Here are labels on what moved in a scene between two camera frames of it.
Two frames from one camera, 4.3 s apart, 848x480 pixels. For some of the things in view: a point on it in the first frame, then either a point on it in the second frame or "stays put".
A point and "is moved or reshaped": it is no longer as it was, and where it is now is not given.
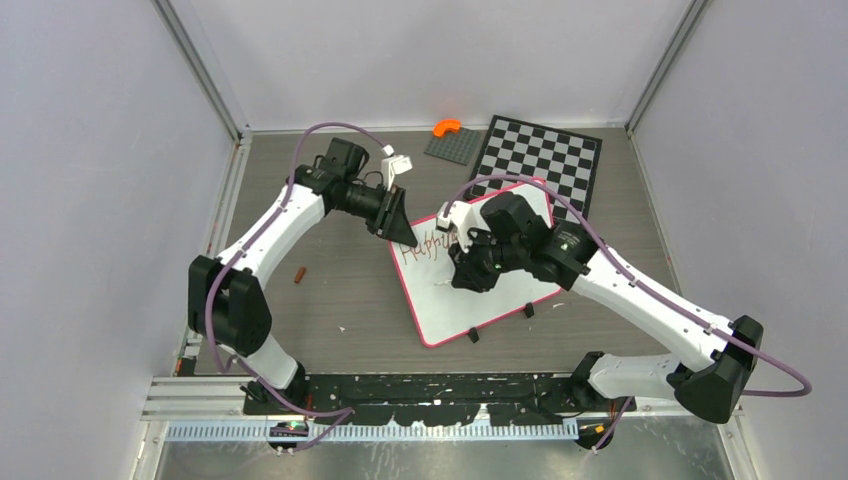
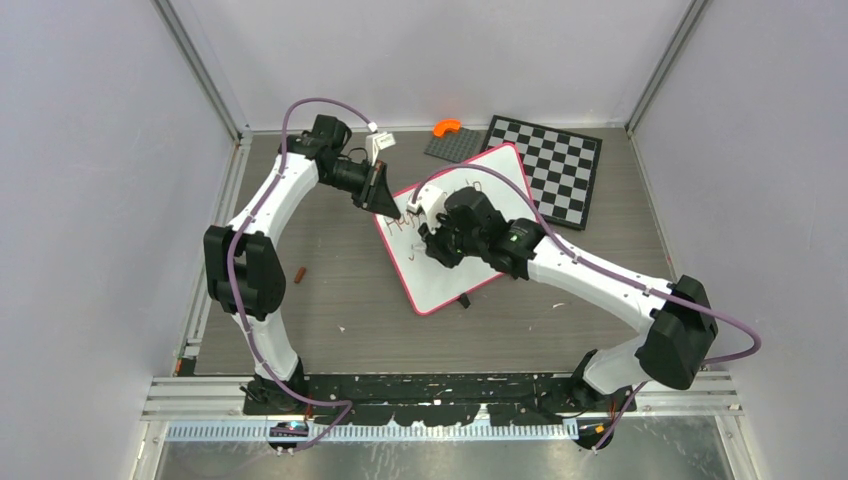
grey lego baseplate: [458, 146] stays put
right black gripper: [467, 271] -> [435, 247]
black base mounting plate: [501, 398] stays put
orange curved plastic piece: [441, 126] stays put
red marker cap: [300, 275] stays put
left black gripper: [391, 221] -> [376, 195]
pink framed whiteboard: [439, 310] is moved or reshaped
